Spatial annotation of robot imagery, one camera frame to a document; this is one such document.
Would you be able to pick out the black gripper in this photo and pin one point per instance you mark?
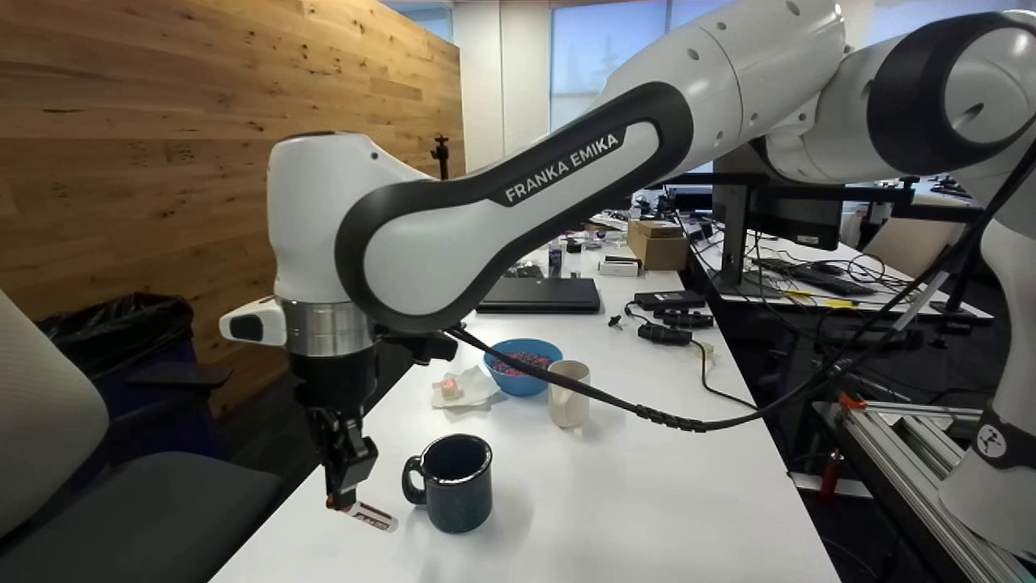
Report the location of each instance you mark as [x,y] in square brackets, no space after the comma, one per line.
[335,382]

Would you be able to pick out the red and white marker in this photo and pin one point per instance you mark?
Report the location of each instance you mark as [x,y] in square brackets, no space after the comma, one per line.
[372,516]

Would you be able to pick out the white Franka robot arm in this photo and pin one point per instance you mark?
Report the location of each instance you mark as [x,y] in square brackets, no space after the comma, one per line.
[488,227]

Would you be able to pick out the dark blue enamel mug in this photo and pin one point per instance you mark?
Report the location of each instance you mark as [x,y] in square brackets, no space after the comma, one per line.
[457,503]

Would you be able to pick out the clear plastic snack wrapper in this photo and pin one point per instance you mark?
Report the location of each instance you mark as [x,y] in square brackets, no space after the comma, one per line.
[463,389]

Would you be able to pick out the blue bowl with colourful candies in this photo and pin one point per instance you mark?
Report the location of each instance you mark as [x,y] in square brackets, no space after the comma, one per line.
[529,360]

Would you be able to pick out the cream ceramic mug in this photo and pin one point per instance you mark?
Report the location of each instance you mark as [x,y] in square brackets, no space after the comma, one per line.
[569,405]

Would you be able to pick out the black laptop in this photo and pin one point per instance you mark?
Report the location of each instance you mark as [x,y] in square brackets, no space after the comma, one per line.
[551,295]

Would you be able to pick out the black trash bin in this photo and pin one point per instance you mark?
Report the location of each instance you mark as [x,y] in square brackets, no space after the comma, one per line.
[117,326]

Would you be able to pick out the grey office chair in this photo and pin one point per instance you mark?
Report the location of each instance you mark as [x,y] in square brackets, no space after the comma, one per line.
[44,410]

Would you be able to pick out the black power adapter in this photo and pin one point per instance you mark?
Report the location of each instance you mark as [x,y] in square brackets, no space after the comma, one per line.
[669,300]
[665,334]

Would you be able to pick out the cardboard box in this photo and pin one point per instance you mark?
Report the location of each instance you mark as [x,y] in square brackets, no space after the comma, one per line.
[655,245]

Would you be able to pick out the black computer monitor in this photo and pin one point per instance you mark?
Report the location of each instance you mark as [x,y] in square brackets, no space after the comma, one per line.
[794,221]

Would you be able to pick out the orange clamp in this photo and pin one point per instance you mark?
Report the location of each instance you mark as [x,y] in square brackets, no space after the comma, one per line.
[848,402]

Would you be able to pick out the cluttered white desk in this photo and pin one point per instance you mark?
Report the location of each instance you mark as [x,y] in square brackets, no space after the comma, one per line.
[842,286]

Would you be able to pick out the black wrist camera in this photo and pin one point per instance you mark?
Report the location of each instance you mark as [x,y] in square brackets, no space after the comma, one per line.
[417,350]

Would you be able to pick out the small black camera on stand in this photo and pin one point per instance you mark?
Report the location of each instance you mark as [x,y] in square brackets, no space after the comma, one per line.
[441,156]

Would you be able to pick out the aluminium rail frame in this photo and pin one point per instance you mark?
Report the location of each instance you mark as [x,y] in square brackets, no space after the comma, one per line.
[918,453]

